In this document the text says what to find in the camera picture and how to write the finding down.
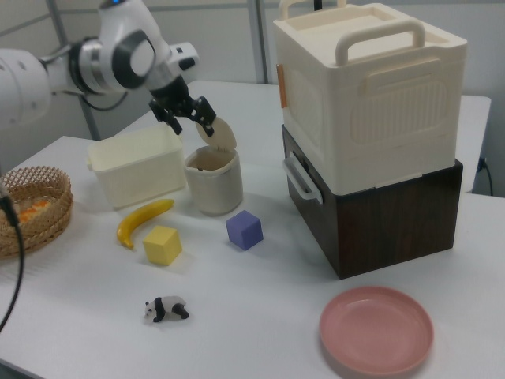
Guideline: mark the yellow foam cube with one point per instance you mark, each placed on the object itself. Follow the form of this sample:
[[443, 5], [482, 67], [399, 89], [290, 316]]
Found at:
[[161, 246]]

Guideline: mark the toy bread loaf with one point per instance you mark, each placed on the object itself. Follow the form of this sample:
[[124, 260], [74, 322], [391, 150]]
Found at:
[[33, 209]]

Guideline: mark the yellow toy banana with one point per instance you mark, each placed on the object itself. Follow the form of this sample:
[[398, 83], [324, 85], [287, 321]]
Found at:
[[138, 217]]

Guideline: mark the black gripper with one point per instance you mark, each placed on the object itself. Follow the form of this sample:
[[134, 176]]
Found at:
[[173, 96]]

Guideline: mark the pink plastic plate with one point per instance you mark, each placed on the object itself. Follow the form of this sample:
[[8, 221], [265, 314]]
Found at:
[[375, 331]]

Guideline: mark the purple foam cube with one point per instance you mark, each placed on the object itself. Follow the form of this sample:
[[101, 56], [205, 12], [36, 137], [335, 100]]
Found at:
[[242, 231]]

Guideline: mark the woven wicker basket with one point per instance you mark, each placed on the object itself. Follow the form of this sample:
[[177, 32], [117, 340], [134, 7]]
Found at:
[[51, 221]]

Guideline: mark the white plastic open bin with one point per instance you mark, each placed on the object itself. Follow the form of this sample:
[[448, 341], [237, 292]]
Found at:
[[138, 173]]

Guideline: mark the black stand pole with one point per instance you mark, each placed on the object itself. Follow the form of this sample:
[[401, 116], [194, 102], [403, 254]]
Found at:
[[317, 4]]

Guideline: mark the dark brown wooden drawer box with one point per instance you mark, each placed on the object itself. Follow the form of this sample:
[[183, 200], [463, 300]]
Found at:
[[386, 229]]

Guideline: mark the small panda figurine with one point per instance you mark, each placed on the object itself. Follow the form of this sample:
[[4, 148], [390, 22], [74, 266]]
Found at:
[[165, 306]]

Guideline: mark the beige mini trash can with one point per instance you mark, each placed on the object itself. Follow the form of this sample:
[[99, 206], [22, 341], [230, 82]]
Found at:
[[217, 189]]

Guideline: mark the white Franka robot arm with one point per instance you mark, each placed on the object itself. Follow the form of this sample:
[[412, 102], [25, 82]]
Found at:
[[118, 31]]

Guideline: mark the cream plastic storage box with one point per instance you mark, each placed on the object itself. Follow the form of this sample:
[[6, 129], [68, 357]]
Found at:
[[375, 118]]

